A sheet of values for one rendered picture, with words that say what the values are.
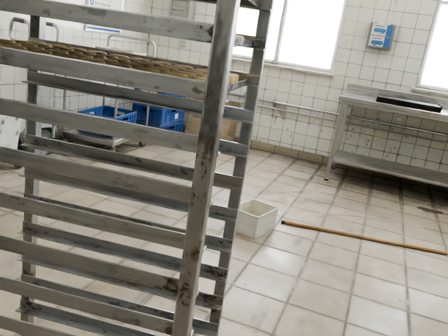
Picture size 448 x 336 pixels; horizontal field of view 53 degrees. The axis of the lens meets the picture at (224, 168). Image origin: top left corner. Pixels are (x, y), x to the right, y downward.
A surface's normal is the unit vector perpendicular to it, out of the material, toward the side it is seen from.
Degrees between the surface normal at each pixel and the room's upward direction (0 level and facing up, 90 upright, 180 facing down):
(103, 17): 90
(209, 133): 90
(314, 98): 90
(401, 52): 90
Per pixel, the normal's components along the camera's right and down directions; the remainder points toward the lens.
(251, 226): -0.55, 0.15
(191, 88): -0.20, 0.23
